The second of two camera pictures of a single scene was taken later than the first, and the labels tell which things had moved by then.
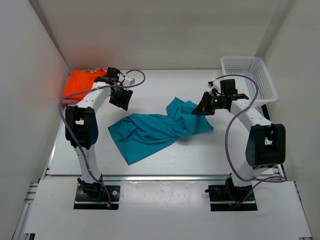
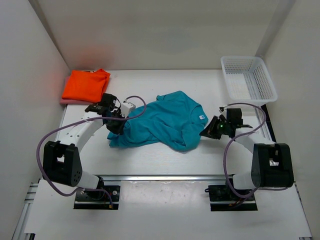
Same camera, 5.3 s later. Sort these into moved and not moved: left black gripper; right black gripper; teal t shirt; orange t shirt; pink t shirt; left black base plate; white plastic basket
Moved: left black gripper; teal t shirt; right black gripper
Not moved: left black base plate; pink t shirt; orange t shirt; white plastic basket
